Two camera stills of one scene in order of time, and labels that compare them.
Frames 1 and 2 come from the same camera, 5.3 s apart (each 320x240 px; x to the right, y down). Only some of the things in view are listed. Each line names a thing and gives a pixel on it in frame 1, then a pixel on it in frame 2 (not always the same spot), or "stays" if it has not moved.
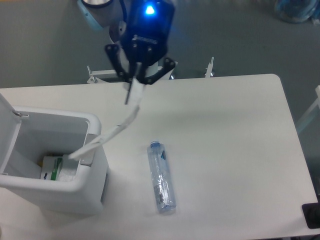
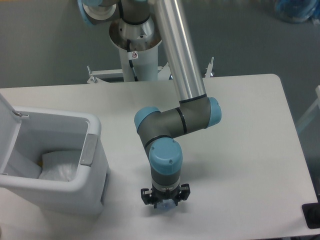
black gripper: x=146 y=31 → x=181 y=192
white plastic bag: x=136 y=95 → x=60 y=165
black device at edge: x=312 y=213 stays
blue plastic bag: x=298 y=11 stays
